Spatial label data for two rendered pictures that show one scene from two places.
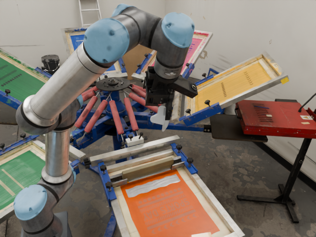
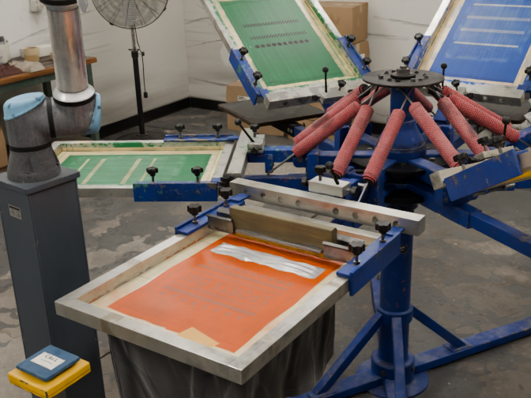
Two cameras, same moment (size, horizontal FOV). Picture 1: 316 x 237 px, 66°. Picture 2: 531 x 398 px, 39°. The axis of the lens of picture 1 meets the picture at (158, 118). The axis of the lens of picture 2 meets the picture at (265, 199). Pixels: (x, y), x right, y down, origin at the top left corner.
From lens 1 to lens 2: 1.63 m
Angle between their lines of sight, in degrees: 52
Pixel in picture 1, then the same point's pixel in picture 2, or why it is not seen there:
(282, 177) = not seen: outside the picture
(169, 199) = (249, 283)
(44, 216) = (22, 129)
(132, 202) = (204, 257)
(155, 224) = (181, 289)
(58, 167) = (59, 73)
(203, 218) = (243, 328)
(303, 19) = not seen: outside the picture
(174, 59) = not seen: outside the picture
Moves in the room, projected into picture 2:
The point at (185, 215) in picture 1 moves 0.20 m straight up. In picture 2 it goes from (231, 309) to (227, 237)
